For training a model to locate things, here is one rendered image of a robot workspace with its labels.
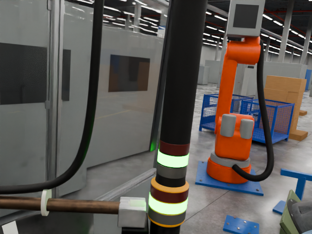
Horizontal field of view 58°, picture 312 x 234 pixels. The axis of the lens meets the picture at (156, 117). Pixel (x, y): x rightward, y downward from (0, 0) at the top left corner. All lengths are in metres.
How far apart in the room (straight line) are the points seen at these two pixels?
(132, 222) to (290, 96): 8.03
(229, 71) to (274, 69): 6.80
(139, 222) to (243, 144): 3.94
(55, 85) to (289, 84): 7.54
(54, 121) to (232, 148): 3.40
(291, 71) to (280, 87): 2.58
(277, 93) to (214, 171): 4.47
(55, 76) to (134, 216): 0.82
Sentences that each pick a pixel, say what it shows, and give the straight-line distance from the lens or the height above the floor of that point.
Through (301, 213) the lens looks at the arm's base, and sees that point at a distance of 1.07.
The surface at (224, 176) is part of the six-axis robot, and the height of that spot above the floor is 0.13.
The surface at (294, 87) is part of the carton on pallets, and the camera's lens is 8.23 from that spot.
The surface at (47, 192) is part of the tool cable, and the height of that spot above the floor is 1.55.
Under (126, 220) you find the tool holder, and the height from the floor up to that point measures 1.53.
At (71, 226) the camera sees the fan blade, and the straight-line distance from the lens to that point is 0.46.
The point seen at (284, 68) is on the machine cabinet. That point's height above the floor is 1.84.
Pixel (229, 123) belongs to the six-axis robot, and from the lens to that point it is 4.08.
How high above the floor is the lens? 1.70
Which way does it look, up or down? 11 degrees down
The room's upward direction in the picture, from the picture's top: 6 degrees clockwise
